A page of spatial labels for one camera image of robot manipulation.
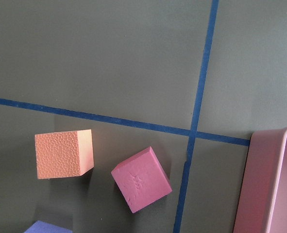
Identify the magenta foam block upper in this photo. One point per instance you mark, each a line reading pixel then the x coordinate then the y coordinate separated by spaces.
pixel 141 179

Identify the orange foam block right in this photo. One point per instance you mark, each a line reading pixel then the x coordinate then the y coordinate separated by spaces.
pixel 64 154

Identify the purple foam block right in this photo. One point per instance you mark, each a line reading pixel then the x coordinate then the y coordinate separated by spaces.
pixel 43 227

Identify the red plastic bin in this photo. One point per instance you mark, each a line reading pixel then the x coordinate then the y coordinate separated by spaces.
pixel 262 206

